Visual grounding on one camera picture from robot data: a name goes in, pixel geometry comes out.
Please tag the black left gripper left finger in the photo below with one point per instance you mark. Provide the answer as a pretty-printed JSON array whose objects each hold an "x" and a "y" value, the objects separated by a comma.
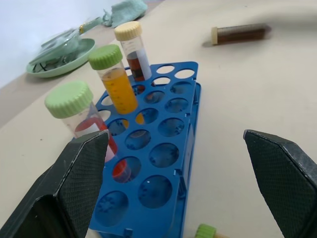
[{"x": 62, "y": 188}]

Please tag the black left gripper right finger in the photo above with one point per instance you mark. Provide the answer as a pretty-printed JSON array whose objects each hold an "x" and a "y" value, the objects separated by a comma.
[{"x": 284, "y": 183}]

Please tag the green-capped tube with red liquid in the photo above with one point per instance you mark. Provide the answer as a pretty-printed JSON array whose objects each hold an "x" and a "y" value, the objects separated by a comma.
[{"x": 74, "y": 109}]

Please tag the green cap tube bottom edge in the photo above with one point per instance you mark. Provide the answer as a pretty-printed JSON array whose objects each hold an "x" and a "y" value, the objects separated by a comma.
[{"x": 206, "y": 231}]

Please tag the blue plastic test tube rack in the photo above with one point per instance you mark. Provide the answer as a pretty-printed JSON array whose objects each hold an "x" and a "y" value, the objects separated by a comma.
[{"x": 158, "y": 148}]

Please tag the green-capped tube with orange liquid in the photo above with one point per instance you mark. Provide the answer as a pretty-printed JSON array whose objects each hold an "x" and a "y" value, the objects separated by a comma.
[{"x": 116, "y": 84}]

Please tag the cream-capped tube with dark liquid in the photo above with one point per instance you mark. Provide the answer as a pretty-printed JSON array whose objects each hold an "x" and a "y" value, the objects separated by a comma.
[{"x": 240, "y": 34}]

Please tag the cream-capped tube with brown liquid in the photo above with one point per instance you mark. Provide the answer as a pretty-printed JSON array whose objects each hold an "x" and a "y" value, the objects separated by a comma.
[{"x": 135, "y": 49}]

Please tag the light green plate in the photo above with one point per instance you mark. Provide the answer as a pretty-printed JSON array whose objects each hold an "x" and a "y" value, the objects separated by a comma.
[{"x": 62, "y": 63}]

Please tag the clear plastic bag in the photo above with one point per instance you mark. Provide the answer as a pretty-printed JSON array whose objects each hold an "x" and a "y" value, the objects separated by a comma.
[{"x": 59, "y": 45}]

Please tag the light green cloth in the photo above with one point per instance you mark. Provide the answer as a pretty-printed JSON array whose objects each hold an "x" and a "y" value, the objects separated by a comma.
[{"x": 126, "y": 12}]

